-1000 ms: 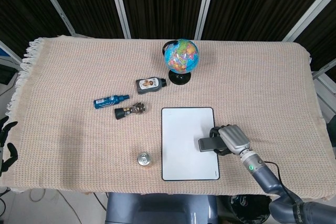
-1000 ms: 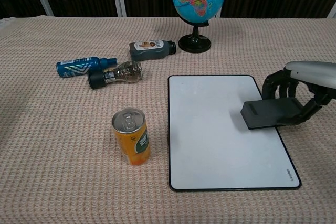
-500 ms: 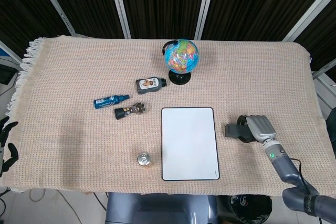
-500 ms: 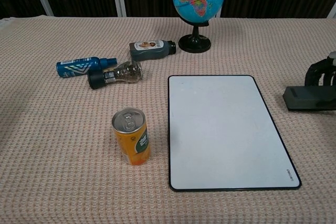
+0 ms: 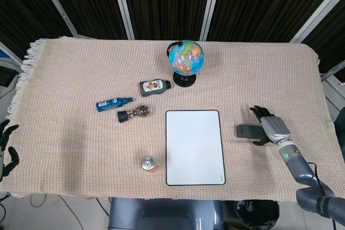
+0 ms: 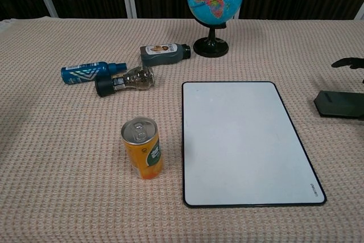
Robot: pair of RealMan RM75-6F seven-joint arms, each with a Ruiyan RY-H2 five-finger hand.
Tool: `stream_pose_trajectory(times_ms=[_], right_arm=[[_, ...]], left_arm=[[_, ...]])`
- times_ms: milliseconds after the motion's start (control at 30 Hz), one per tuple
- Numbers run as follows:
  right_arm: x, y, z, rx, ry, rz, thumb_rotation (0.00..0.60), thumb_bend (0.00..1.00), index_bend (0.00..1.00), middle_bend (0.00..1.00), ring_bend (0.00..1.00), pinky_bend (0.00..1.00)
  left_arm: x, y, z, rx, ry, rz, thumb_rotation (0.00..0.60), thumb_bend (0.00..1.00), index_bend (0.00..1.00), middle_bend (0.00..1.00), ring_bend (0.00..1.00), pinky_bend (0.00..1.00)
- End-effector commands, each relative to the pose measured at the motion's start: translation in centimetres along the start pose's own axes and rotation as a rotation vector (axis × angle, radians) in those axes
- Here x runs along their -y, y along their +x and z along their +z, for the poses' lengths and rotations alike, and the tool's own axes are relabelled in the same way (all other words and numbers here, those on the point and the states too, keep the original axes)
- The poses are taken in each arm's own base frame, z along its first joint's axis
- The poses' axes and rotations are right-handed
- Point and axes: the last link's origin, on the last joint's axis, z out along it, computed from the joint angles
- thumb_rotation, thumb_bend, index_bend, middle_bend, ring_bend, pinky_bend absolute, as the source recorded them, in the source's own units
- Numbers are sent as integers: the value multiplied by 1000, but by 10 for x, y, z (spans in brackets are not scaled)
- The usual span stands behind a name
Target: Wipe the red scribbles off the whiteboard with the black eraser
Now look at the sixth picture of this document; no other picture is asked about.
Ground small whiteboard with red scribble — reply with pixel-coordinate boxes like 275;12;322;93
181;81;327;208

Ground orange drink can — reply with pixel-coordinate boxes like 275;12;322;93
121;116;164;180

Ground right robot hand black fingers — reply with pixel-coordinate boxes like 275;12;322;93
331;57;364;70

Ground clear grinder bottle black cap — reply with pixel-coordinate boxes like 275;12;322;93
94;65;155;98

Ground black whiteboard eraser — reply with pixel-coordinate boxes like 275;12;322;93
312;90;364;120

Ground blue spray bottle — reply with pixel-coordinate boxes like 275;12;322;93
60;61;128;85

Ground grey squeeze bottle portrait label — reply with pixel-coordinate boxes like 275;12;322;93
140;43;192;67

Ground beige woven tablecloth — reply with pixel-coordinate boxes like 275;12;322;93
0;17;364;243

